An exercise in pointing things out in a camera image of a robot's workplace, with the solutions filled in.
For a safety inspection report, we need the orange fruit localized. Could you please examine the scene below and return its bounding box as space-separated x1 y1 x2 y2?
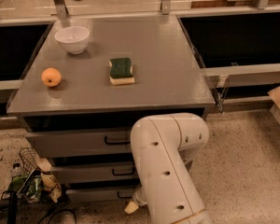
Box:
41 68 62 87

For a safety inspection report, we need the metal bracket left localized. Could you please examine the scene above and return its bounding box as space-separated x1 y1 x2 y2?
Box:
53 0 68 20

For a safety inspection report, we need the grey drawer cabinet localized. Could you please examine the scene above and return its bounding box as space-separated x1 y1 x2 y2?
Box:
7 16 214 191

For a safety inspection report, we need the white ceramic bowl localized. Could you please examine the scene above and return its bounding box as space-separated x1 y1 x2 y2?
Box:
54 26 90 54

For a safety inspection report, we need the grey top drawer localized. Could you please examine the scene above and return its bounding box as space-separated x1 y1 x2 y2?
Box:
26 128 131 158

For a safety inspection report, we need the grey drawer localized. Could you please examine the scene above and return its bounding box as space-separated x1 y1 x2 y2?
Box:
26 128 131 158
66 186 135 202
51 161 138 184

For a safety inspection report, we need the black wire basket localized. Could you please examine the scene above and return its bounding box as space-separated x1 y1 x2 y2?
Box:
19 147 38 173

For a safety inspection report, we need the black cable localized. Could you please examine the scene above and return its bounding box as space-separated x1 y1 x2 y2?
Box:
36 203 77 224

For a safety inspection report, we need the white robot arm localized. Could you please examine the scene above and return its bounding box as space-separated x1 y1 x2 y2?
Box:
125 113 213 224

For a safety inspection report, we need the clear plastic bottle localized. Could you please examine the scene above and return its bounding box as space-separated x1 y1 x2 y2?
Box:
11 162 22 179

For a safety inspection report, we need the green yellow sponge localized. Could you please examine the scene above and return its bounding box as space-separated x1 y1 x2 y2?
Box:
109 57 134 85

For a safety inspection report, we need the grey bottom drawer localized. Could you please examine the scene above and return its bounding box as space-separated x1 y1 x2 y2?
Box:
66 186 135 202

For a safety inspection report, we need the green snack bag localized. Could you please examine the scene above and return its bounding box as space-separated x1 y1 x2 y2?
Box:
7 175 43 203

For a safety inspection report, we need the grey middle drawer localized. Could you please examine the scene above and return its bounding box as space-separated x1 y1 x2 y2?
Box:
51 161 138 184

